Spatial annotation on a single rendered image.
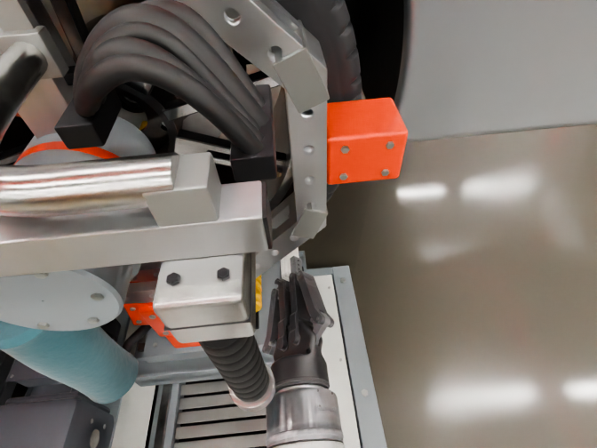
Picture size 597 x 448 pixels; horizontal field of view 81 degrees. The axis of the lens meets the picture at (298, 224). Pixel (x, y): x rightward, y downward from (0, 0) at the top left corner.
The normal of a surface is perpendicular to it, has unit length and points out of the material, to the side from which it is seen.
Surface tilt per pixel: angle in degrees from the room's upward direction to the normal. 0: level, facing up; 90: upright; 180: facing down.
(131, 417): 0
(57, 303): 90
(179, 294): 0
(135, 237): 90
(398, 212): 0
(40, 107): 90
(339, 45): 89
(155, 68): 50
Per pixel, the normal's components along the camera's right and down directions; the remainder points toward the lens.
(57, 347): 0.76, 0.44
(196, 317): 0.08, 0.76
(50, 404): -0.08, -0.89
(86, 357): 0.89, 0.34
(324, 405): 0.66, -0.53
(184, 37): 0.34, 0.21
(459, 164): -0.06, -0.65
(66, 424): 0.33, -0.64
